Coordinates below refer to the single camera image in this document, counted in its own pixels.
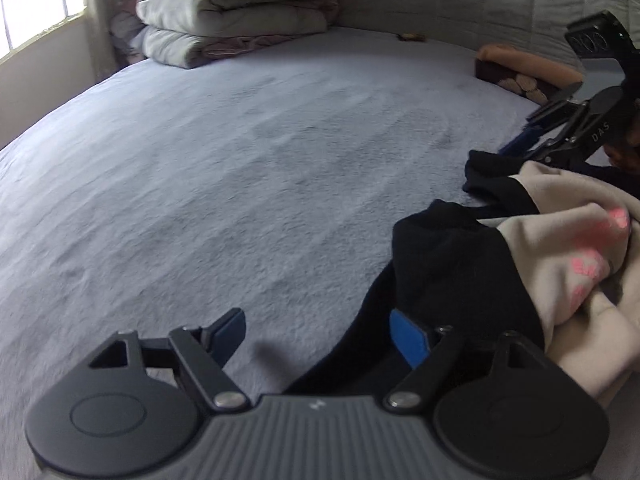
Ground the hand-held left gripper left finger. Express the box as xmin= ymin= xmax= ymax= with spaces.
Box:
xmin=87 ymin=308 xmax=251 ymax=415

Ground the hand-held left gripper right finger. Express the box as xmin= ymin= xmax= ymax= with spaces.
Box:
xmin=383 ymin=310 xmax=548 ymax=411

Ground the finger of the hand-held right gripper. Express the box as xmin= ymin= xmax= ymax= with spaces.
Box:
xmin=499 ymin=125 xmax=571 ymax=161
xmin=525 ymin=82 xmax=585 ymax=125

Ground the beige and black raglan shirt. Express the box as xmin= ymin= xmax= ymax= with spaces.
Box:
xmin=282 ymin=150 xmax=640 ymax=411

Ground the grey pink clothes pile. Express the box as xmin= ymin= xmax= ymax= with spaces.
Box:
xmin=110 ymin=10 xmax=148 ymax=66

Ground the person's right hand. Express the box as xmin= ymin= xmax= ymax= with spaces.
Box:
xmin=604 ymin=112 xmax=640 ymax=176

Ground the brown floral knit cloth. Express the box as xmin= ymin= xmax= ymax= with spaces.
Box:
xmin=474 ymin=57 xmax=581 ymax=106

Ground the grey quilted headboard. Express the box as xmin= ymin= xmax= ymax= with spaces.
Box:
xmin=320 ymin=0 xmax=640 ymax=76

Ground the white cartoon print quilt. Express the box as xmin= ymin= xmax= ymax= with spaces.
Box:
xmin=136 ymin=0 xmax=336 ymax=38

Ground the beige patterned curtain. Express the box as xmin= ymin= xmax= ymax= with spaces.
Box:
xmin=82 ymin=0 xmax=121 ymax=81

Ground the window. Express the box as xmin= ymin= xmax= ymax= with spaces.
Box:
xmin=0 ymin=0 xmax=88 ymax=58

